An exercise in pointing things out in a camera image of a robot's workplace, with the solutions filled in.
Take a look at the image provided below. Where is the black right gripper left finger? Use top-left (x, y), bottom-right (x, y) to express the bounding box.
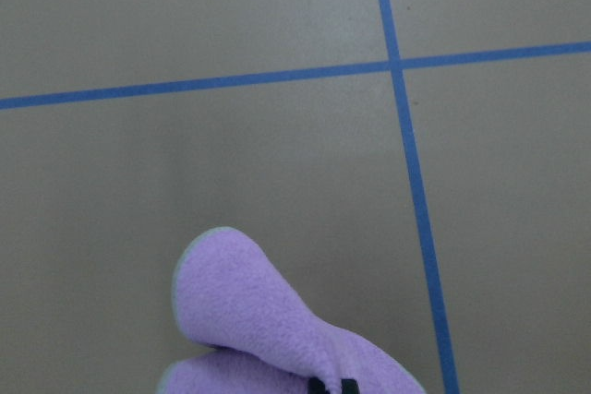
top-left (308, 377), bottom-right (327, 394)

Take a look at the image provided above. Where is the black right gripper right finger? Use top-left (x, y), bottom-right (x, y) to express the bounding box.
top-left (341, 378), bottom-right (358, 394)

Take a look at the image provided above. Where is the purple microfiber cloth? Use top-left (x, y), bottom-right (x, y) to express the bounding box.
top-left (156, 227), bottom-right (424, 393)

